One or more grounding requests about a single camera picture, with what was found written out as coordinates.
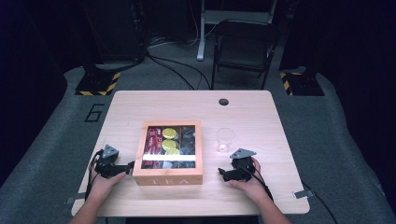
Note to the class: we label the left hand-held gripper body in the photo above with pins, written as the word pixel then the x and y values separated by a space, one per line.
pixel 107 168

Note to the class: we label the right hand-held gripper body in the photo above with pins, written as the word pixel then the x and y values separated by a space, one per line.
pixel 243 169

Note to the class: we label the wooden tea box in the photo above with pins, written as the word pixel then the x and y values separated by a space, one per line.
pixel 168 178

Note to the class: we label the person's left hand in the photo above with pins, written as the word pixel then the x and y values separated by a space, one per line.
pixel 101 186

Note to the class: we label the person's right hand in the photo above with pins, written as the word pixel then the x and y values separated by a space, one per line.
pixel 253 188

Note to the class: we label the red stick packet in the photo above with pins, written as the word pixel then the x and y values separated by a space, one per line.
pixel 157 143
pixel 148 144

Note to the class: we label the clear glass cup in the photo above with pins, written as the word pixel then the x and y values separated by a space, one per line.
pixel 225 140

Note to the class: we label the white round capsule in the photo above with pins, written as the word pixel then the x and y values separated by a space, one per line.
pixel 167 165

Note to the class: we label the yellow round capsule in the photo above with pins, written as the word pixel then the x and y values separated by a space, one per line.
pixel 172 152
pixel 169 133
pixel 169 145

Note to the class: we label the pile of dark tea packets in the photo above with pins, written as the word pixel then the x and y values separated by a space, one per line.
pixel 187 143

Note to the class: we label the grey table clip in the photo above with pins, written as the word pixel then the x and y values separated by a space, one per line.
pixel 71 200
pixel 303 194

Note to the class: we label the black stand base striped tape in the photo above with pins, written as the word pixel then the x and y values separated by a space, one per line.
pixel 303 85
pixel 96 84

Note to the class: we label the black folding chair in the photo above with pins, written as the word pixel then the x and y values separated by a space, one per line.
pixel 244 46

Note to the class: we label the black equipment cabinet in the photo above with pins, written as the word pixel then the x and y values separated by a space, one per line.
pixel 115 31

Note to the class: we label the white metal desk frame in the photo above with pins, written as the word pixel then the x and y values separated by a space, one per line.
pixel 201 37

